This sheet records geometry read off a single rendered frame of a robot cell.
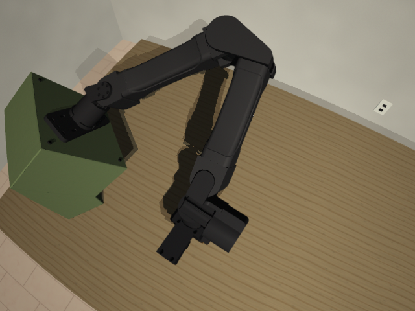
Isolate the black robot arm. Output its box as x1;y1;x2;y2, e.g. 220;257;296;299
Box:
43;15;276;265

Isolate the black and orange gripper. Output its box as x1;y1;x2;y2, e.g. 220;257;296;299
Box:
170;208;211;245

